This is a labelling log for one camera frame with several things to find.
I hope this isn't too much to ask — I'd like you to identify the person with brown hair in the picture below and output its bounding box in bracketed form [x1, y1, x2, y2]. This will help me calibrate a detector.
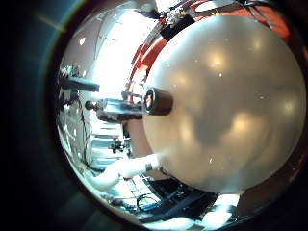
[85, 97, 143, 124]

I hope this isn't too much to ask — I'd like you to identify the orange chair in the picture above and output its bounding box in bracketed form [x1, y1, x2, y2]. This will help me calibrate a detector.
[128, 35, 169, 94]

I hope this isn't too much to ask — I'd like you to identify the black equipment box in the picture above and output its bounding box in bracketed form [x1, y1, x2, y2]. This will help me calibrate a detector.
[159, 13, 196, 41]

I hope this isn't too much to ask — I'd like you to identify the black floor cable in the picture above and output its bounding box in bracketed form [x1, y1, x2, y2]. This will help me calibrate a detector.
[136, 192, 162, 212]

